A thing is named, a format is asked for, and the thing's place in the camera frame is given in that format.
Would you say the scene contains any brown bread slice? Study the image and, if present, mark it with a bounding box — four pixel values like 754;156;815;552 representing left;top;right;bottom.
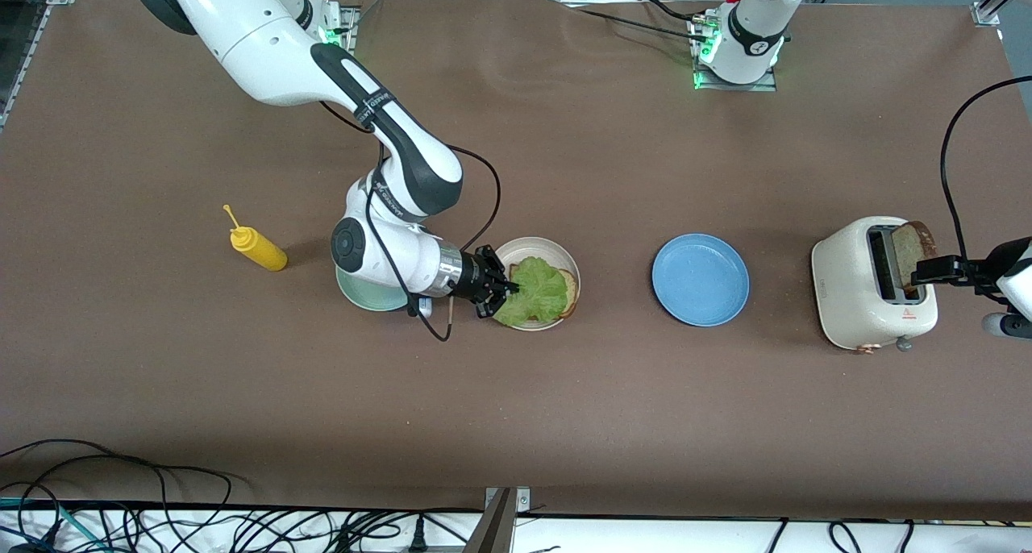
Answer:
524;268;581;323
891;220;939;300

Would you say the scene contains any green lettuce leaf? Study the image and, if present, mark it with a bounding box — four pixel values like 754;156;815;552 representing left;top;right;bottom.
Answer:
493;256;570;326

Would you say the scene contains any beige plate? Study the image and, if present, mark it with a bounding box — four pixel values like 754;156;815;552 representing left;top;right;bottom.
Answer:
493;236;582;331

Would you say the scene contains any mint green plate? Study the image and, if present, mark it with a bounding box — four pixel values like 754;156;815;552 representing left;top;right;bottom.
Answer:
336;264;412;313

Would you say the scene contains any blue plate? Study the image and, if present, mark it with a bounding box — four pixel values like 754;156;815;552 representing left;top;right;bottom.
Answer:
651;233;751;327

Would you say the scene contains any white toaster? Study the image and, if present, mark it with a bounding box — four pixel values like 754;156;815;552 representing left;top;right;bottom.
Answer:
811;216;939;354

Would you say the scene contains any yellow mustard squeeze bottle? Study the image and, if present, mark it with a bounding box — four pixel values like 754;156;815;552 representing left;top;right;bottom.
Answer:
223;205;288;272

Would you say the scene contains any grey metal beam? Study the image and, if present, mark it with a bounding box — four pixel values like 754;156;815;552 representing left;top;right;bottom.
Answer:
464;489;517;553

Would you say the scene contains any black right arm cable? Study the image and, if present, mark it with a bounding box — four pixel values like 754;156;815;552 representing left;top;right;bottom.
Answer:
318;98;502;343

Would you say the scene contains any small metal bracket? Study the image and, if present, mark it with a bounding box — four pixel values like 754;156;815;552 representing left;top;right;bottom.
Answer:
484;486;531;512

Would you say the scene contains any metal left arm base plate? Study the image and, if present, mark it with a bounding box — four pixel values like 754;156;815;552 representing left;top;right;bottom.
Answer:
693;17;779;93

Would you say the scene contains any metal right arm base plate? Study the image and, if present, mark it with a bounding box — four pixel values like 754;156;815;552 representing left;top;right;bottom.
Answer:
318;6;358;54

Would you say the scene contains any thin black table cable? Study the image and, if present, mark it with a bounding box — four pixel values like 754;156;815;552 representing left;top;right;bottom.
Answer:
556;0;710;43

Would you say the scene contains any black looped cable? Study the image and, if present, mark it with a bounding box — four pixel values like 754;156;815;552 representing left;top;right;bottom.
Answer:
0;439;243;509

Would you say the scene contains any teal cable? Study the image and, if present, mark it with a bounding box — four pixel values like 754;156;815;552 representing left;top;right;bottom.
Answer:
0;497;110;552

